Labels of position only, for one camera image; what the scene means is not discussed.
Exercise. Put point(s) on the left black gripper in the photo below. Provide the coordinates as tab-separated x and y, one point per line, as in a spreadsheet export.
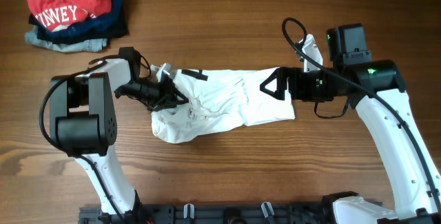
163	98

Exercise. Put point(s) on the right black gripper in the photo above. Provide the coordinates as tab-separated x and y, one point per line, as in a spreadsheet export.
282	74

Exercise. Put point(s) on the white t-shirt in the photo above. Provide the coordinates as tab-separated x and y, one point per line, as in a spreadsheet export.
219	101

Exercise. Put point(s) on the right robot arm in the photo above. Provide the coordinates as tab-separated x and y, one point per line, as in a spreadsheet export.
378	93

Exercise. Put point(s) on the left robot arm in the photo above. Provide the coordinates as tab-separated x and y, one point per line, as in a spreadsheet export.
77	117

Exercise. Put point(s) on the black folded garment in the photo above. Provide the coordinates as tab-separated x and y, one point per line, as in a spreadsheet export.
117	30

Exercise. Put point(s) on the navy blue folded garment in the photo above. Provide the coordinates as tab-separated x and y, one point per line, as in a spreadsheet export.
99	24

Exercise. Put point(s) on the light blue folded jeans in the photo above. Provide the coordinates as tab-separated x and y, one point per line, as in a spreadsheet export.
92	45

